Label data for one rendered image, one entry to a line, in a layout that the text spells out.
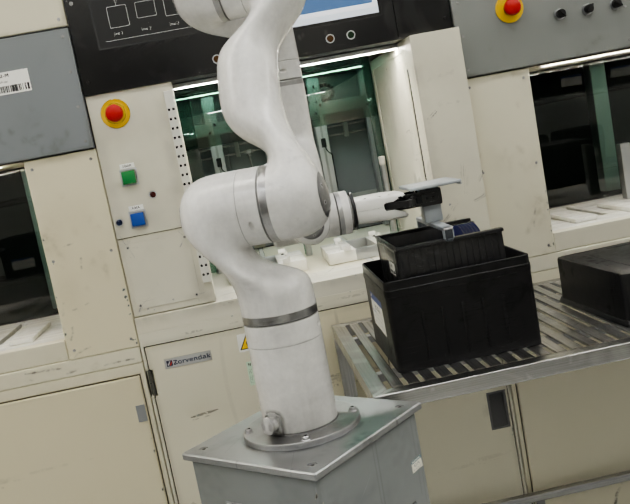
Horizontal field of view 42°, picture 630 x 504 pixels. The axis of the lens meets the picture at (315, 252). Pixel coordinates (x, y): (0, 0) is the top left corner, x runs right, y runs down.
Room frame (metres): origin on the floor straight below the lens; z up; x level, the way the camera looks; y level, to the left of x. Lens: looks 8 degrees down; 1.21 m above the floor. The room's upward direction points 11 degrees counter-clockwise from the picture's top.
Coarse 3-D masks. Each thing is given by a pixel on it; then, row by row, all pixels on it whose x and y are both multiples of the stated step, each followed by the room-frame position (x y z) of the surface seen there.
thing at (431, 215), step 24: (432, 216) 1.59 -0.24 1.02; (384, 240) 1.62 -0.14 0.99; (408, 240) 1.70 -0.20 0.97; (432, 240) 1.50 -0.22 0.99; (456, 240) 1.50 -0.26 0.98; (480, 240) 1.50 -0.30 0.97; (384, 264) 1.65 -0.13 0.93; (408, 264) 1.50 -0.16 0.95; (432, 264) 1.50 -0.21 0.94; (456, 264) 1.50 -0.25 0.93
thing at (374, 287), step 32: (512, 256) 1.57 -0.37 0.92; (384, 288) 1.47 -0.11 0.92; (416, 288) 1.46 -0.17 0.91; (448, 288) 1.47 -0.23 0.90; (480, 288) 1.47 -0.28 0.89; (512, 288) 1.48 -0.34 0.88; (384, 320) 1.53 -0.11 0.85; (416, 320) 1.46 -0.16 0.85; (448, 320) 1.47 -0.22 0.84; (480, 320) 1.47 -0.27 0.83; (512, 320) 1.47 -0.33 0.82; (384, 352) 1.61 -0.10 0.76; (416, 352) 1.46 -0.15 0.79; (448, 352) 1.47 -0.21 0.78; (480, 352) 1.47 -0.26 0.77
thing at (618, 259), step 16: (560, 256) 1.76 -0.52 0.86; (576, 256) 1.73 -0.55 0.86; (592, 256) 1.69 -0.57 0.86; (608, 256) 1.66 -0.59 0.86; (624, 256) 1.63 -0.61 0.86; (560, 272) 1.75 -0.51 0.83; (576, 272) 1.67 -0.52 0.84; (592, 272) 1.60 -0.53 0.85; (608, 272) 1.53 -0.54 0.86; (624, 272) 1.50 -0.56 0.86; (576, 288) 1.68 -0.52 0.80; (592, 288) 1.61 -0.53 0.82; (608, 288) 1.54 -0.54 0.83; (624, 288) 1.49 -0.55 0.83; (576, 304) 1.69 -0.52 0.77; (592, 304) 1.62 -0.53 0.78; (608, 304) 1.55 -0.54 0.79; (624, 304) 1.49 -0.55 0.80; (624, 320) 1.50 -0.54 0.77
